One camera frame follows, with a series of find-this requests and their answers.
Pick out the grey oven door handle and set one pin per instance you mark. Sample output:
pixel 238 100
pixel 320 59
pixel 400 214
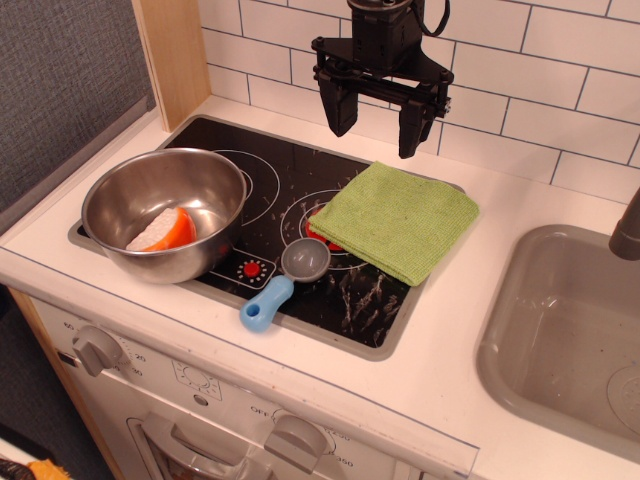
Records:
pixel 193 442

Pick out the orange fuzzy object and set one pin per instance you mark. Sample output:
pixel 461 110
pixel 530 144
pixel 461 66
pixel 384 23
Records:
pixel 35 470

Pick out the grey scoop with blue handle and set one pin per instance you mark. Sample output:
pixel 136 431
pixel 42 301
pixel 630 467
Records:
pixel 305 260

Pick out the grey faucet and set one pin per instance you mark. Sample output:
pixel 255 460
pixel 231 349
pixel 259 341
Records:
pixel 624 241

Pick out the black toy stovetop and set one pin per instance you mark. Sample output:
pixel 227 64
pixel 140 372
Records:
pixel 355 306

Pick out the grey plastic sink basin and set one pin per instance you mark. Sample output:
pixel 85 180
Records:
pixel 561 345

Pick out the light wooden side post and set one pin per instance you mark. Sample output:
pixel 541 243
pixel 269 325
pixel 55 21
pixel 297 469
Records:
pixel 173 45

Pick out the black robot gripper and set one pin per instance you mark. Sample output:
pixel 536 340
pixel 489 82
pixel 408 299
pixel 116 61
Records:
pixel 383 59

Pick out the grey timer knob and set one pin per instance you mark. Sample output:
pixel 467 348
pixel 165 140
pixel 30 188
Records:
pixel 96 350

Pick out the green cloth towel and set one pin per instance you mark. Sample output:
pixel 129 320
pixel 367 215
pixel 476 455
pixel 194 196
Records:
pixel 400 223

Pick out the stainless steel bowl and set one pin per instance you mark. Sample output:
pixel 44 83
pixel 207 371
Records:
pixel 125 200

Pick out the grey oven knob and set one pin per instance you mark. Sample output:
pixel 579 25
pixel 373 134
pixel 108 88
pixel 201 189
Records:
pixel 297 442

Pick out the orange and white toy fish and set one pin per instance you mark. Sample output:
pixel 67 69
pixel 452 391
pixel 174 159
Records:
pixel 172 228

